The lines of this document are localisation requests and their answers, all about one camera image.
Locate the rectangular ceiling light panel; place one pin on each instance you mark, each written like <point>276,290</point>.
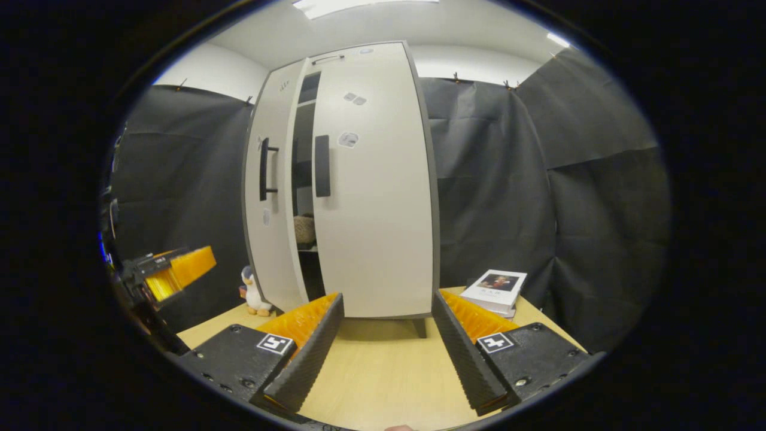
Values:
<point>359,6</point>
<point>558,40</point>

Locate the white shoe cabinet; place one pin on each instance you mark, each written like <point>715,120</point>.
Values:
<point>435,179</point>

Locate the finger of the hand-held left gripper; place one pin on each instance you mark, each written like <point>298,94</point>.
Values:
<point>191,263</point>
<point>160,287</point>

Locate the brown suede shoe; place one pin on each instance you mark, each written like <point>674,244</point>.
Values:
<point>304,228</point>

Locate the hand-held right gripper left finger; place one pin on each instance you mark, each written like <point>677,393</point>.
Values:
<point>314,356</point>

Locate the white cabinet door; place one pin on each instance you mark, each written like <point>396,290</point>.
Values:
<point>272,239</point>
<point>377,227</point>

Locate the plain white book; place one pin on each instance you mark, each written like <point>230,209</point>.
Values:
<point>499,310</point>

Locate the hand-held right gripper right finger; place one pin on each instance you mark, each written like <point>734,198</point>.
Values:
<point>461,353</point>

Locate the black backdrop cloth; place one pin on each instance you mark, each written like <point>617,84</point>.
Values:
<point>538,209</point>
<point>179,179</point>

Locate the white plush duck toy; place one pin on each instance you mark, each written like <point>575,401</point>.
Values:
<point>254,293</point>

